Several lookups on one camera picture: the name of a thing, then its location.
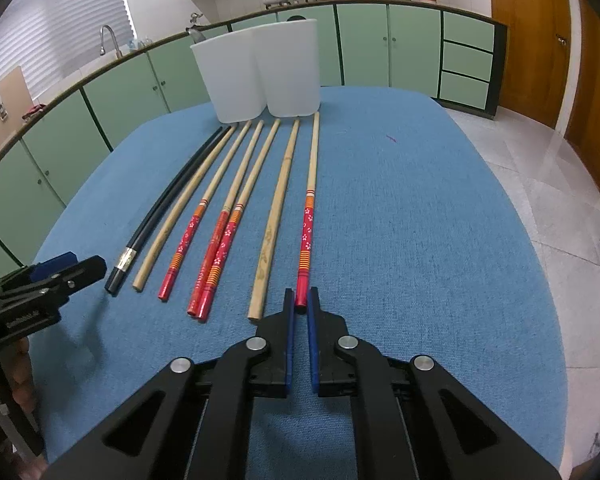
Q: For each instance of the wooden door left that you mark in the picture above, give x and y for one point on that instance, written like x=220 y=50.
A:
x=537 y=56

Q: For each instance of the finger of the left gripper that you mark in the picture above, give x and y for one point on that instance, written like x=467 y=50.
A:
x=45 y=269
x=80 y=275

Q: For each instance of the metal kettle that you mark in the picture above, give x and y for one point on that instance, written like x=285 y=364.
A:
x=193 y=28

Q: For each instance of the wooden door right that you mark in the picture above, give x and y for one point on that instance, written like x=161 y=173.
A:
x=583 y=131

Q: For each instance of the white twin utensil holder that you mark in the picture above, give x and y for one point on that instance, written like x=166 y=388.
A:
x=271 y=67

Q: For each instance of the chrome sink faucet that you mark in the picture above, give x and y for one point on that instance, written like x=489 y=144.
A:
x=106 y=34

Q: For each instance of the red patterned chopstick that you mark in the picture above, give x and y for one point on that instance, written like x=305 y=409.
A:
x=303 y=275
x=189 y=233
x=222 y=247
x=221 y=223

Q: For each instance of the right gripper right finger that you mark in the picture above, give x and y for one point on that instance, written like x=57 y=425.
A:
x=331 y=376

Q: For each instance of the window blinds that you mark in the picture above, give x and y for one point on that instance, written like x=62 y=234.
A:
x=51 y=39

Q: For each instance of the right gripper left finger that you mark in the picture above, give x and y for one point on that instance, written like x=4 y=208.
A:
x=272 y=375

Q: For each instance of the wooden door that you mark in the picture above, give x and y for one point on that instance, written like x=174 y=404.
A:
x=537 y=56
x=583 y=131

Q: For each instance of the green lower kitchen cabinets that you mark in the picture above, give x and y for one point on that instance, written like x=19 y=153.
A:
x=456 y=57

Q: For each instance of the cardboard box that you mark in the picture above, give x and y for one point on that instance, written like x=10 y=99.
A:
x=15 y=101

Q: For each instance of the person's left hand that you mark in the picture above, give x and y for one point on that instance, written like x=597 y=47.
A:
x=18 y=369

